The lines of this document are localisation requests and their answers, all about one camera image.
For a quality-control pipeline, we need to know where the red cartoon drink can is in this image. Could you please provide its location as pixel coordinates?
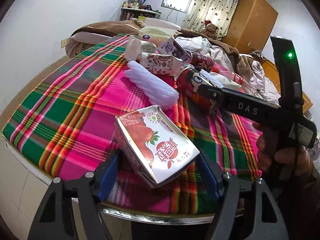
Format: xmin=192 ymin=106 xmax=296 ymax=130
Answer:
xmin=176 ymin=67 xmax=217 ymax=112

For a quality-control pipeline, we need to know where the strawberry milk carton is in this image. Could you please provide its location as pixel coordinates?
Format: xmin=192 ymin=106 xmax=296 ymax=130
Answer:
xmin=115 ymin=105 xmax=200 ymax=188

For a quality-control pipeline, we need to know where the person's right hand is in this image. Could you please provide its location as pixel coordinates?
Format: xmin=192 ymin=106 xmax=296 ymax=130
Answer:
xmin=256 ymin=134 xmax=313 ymax=177

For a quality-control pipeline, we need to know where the white crumpled bedsheet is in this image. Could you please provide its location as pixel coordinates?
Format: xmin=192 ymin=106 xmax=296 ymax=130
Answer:
xmin=175 ymin=36 xmax=280 ymax=105

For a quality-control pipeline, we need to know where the wooden bed headboard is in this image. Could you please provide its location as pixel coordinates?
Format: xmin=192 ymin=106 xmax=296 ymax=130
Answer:
xmin=252 ymin=52 xmax=313 ymax=114

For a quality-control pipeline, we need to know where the clear plastic bottle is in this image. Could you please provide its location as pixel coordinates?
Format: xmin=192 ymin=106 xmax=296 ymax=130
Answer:
xmin=212 ymin=63 xmax=244 ymax=86

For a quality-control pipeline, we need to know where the wooden wardrobe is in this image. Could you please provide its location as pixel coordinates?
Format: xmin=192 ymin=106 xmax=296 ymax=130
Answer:
xmin=222 ymin=0 xmax=278 ymax=54

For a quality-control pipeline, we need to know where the red snack wrapper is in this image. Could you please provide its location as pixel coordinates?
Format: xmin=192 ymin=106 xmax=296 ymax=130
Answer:
xmin=187 ymin=50 xmax=214 ymax=72

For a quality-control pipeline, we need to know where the teddy bear with red hat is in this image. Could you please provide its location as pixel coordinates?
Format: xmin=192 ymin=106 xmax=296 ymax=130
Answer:
xmin=202 ymin=20 xmax=219 ymax=40

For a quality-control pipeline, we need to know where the white ribbed foam roll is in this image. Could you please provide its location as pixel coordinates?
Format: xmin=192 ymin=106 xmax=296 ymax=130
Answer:
xmin=125 ymin=61 xmax=179 ymax=109

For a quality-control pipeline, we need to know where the purple milk carton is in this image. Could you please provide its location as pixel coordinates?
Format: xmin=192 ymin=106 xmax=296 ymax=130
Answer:
xmin=157 ymin=37 xmax=191 ymax=63

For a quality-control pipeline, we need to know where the patterned window curtain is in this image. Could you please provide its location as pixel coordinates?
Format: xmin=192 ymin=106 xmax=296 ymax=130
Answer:
xmin=182 ymin=0 xmax=239 ymax=40

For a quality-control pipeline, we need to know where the green tissue pack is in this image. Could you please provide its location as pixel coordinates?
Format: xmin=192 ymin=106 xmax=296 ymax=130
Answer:
xmin=138 ymin=18 xmax=181 ymax=47

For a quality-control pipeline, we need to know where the small window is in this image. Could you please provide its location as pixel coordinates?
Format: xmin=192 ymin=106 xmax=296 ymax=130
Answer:
xmin=161 ymin=0 xmax=192 ymax=13

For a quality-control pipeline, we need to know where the white yogurt cup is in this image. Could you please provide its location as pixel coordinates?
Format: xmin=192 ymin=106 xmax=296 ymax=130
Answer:
xmin=124 ymin=35 xmax=157 ymax=62

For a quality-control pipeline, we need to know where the brown fleece blanket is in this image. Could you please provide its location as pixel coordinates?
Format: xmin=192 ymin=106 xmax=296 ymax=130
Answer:
xmin=72 ymin=19 xmax=145 ymax=37

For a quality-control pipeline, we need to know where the white wall shelf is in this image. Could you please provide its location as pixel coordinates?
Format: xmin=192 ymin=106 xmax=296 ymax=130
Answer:
xmin=119 ymin=2 xmax=161 ymax=21

